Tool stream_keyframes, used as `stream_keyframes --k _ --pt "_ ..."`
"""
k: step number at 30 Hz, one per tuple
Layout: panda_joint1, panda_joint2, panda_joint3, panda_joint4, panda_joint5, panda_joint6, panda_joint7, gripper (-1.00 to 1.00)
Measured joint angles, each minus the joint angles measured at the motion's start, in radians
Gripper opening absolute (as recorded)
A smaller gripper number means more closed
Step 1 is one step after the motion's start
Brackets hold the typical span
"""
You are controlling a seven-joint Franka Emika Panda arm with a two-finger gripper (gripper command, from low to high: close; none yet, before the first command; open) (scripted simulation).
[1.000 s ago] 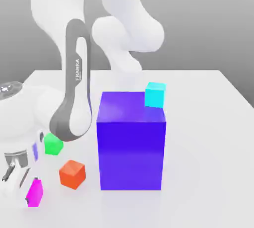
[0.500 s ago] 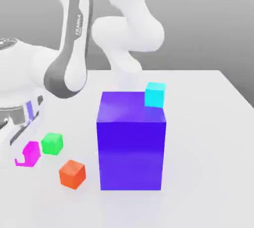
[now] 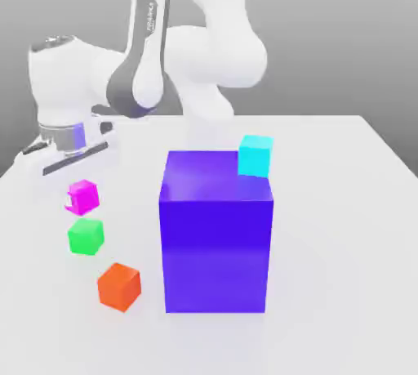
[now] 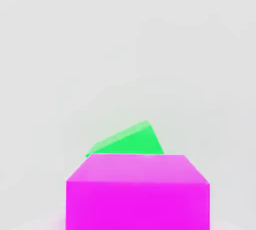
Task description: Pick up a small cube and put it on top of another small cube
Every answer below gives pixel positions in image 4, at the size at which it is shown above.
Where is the small magenta cube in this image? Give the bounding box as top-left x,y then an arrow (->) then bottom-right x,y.
65,153 -> 211,230

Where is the small green cube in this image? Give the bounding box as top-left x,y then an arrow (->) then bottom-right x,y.
85,120 -> 165,158

